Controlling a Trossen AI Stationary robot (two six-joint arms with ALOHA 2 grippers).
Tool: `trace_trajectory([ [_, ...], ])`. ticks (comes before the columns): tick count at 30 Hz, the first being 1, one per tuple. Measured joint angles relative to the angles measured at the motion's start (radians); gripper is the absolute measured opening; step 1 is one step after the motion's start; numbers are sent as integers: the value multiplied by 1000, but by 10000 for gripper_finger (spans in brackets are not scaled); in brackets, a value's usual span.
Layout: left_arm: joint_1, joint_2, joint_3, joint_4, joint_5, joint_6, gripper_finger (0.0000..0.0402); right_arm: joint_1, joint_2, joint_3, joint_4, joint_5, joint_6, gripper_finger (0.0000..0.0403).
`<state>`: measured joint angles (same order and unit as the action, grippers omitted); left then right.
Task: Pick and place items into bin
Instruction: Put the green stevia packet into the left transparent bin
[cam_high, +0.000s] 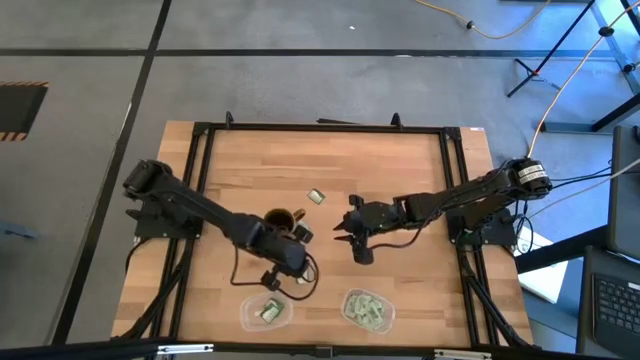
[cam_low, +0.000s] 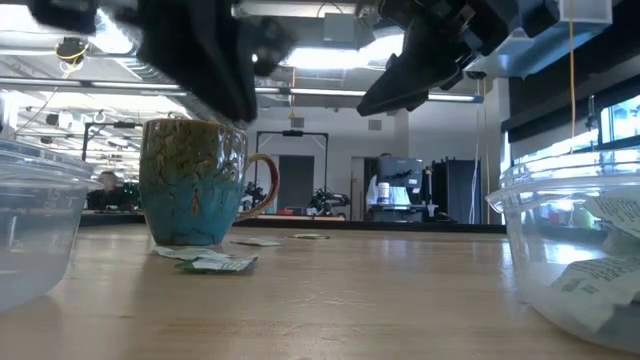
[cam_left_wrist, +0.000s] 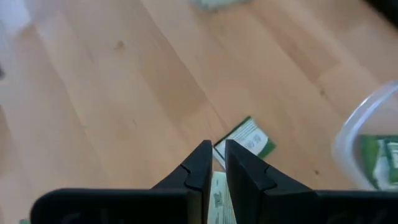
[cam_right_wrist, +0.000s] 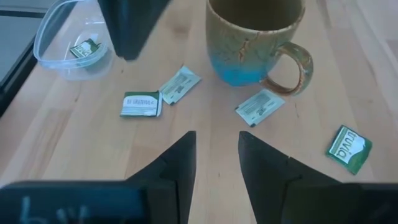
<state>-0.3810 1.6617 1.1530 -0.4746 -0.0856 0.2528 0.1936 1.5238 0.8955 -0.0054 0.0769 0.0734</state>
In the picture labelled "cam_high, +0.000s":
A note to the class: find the white paper sheet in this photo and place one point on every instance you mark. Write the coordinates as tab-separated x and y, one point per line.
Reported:
542	280

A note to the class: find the black floor hatch striped edge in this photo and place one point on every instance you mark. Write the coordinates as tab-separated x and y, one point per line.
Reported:
20	110

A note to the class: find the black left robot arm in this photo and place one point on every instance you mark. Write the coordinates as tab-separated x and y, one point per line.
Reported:
200	207

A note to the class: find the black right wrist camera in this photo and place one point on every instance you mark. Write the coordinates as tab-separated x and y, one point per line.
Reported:
363	254

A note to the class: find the clear plastic bin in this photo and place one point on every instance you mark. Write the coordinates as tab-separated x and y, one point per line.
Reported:
250	322
390	312

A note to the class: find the black stand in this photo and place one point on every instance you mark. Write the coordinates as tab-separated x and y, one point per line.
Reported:
550	49

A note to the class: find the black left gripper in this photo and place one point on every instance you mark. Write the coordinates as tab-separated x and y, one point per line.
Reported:
282	252

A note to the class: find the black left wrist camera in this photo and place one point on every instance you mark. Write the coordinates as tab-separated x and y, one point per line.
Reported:
271	281

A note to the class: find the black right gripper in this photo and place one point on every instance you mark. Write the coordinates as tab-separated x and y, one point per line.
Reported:
375	217

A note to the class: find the teal brown ceramic mug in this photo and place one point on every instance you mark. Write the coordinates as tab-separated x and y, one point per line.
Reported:
280	220

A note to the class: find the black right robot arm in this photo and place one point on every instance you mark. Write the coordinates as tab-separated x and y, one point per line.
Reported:
450	200

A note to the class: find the computer monitor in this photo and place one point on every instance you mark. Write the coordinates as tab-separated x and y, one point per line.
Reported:
625	200

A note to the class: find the computer keyboard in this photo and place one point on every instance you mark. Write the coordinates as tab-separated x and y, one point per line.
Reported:
617	310

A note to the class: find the grey floor bracket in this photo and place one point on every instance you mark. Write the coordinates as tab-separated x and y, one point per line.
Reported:
17	231

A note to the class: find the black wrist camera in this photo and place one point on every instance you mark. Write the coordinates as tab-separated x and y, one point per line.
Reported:
271	281
363	254

